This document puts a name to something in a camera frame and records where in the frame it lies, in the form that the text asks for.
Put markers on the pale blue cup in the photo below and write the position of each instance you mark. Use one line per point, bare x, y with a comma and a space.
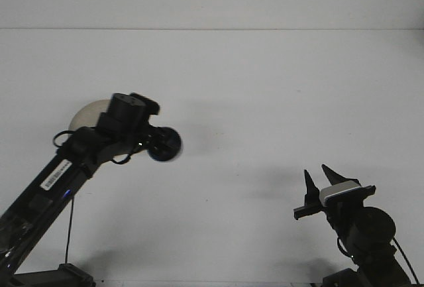
167, 149

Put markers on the pale round plate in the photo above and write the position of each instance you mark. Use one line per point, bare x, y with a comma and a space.
87, 114

